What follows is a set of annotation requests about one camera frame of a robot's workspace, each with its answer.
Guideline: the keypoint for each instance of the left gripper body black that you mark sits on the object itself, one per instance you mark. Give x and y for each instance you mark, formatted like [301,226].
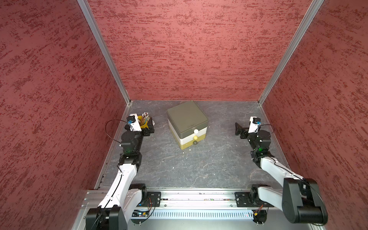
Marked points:
[145,132]

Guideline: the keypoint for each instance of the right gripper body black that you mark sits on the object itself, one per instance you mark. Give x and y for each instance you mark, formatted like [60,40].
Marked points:
[244,134]

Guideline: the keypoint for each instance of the olive top drawer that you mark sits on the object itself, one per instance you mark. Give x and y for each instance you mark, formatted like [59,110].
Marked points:
[195,131]

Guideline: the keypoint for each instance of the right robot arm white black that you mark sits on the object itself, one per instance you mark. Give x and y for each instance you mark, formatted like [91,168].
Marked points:
[299,199]

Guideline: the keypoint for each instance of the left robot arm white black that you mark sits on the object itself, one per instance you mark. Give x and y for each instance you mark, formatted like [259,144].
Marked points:
[116,209]

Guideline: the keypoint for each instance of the white middle drawer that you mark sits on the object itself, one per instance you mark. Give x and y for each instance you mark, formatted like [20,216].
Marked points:
[173,132]

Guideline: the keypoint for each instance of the yellow bottom drawer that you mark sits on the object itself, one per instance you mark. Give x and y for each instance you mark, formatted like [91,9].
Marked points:
[191,144]

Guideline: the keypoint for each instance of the yellow pencil cup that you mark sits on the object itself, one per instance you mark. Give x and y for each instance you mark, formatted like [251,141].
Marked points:
[144,126]

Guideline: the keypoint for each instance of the pencils in cup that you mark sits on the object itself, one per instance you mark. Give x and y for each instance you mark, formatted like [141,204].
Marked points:
[145,118]

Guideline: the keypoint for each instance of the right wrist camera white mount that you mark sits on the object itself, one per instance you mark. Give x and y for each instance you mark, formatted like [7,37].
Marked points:
[255,122]

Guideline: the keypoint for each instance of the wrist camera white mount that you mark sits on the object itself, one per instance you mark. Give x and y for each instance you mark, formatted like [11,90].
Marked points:
[133,122]
[255,122]

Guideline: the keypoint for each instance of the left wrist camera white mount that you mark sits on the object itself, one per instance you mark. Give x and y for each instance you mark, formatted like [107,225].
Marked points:
[133,122]

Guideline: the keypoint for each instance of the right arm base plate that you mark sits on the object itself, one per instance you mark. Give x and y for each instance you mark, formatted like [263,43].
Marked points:
[249,200]

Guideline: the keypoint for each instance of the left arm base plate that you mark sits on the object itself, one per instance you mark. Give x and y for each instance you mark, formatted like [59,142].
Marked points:
[153,199]

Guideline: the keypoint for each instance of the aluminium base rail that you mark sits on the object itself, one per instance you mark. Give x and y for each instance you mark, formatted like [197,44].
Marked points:
[209,209]

